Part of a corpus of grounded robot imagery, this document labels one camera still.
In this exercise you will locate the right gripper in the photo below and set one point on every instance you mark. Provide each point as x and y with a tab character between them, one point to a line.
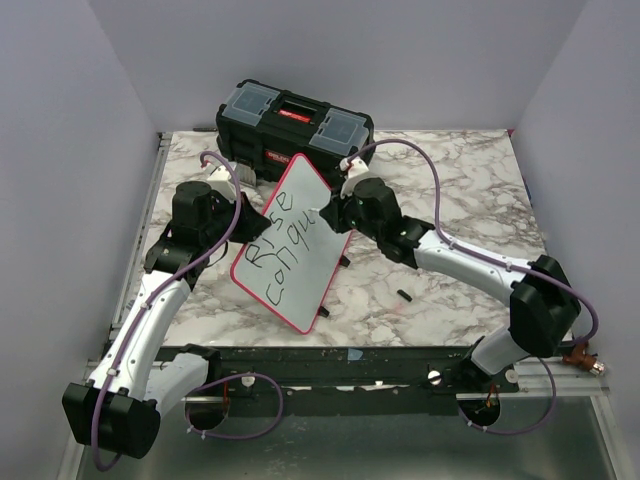
331	214

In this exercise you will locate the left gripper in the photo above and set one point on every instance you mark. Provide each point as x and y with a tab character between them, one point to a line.
253	223

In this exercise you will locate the pink framed whiteboard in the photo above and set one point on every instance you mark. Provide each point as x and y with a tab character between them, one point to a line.
291	266

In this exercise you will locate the black marker cap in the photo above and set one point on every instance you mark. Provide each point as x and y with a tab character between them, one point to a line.
406	296

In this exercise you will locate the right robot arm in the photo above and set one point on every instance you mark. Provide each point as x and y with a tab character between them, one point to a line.
541	310

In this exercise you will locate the black plastic toolbox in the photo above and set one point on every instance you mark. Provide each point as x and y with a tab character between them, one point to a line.
261	128

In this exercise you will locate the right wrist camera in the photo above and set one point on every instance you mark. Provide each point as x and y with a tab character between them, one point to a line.
353	170

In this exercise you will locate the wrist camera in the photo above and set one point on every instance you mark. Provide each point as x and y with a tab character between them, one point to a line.
353	170
220	177

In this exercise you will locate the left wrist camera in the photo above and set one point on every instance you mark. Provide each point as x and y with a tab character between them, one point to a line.
220	177

